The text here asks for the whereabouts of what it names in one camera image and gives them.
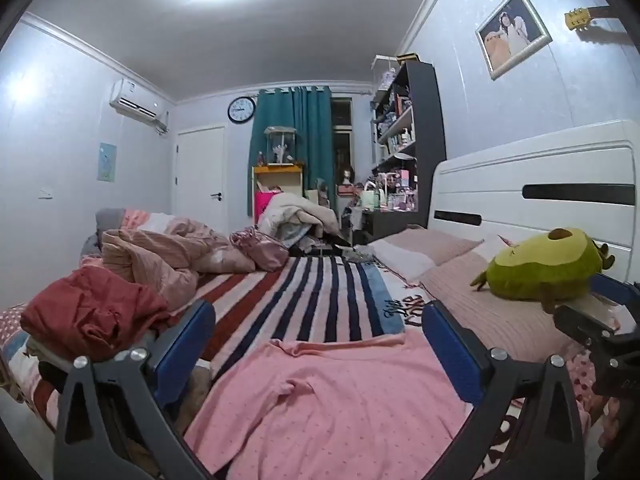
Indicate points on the teal curtain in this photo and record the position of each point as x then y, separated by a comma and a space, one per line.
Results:
300, 115

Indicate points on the yellow cabinet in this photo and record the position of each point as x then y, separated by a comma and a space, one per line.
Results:
277, 177

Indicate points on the beige cloth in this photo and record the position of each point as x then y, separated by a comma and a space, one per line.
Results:
197, 385

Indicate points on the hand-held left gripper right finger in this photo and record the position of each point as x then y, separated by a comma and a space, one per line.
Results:
450, 352

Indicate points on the red cloth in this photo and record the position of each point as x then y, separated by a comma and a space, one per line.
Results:
95, 310

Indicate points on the clear display box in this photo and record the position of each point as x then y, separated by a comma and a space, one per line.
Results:
384, 70

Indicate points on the dark desk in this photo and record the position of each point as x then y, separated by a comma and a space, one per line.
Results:
395, 222

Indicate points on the striped printed blanket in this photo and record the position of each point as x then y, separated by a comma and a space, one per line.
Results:
310, 300

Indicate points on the cluster of pink desk trinkets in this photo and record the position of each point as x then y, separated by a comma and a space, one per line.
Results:
400, 192

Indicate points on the white door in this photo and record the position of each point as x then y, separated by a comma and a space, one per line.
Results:
200, 180

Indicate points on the magenta bag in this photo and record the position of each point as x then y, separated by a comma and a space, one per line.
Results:
264, 207

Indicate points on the white air conditioner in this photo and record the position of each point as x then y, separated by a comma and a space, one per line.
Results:
137, 105

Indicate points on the shiny pink satin cloth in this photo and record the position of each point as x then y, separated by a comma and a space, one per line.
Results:
260, 252

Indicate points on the pink dotted bedsheet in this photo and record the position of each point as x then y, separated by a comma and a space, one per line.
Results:
12, 322

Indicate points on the dusty pink pillow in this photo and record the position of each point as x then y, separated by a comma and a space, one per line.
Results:
440, 245

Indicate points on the pink crumpled quilt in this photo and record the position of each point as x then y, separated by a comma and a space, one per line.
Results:
165, 255

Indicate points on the white bed headboard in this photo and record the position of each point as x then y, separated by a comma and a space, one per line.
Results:
500, 195

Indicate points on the grey cloth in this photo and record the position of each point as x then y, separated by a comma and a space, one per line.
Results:
110, 219

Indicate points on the green avocado plush toy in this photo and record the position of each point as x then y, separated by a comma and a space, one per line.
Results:
540, 270

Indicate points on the beige bedding pile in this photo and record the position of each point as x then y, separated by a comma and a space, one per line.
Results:
300, 215

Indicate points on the window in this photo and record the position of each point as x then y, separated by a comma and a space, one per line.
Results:
342, 120

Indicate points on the white light switch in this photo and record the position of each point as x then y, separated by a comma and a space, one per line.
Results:
46, 193

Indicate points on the wig head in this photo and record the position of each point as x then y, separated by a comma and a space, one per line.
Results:
346, 174

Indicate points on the green bottle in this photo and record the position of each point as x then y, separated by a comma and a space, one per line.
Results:
374, 201

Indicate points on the pink dotted garment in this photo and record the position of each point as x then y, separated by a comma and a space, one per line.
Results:
325, 410

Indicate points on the light blue wall poster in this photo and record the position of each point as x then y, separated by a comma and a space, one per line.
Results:
107, 161

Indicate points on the round wall clock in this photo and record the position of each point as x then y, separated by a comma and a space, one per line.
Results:
241, 109

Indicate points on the glass display case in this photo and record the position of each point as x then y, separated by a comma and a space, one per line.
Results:
280, 146

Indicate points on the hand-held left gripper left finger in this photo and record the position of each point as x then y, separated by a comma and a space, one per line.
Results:
184, 347

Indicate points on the dark bookshelf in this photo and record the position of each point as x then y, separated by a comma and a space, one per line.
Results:
427, 120

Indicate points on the pink knitted pillow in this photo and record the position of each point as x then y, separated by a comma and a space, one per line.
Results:
480, 310

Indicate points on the framed wall photo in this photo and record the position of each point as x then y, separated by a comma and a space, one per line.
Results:
512, 32

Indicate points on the white pillow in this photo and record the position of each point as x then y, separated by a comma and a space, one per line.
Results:
400, 260

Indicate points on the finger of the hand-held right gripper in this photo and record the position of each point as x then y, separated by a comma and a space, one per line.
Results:
582, 324
617, 290

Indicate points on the yellow guitar headstock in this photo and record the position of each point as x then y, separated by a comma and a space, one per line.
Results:
577, 18

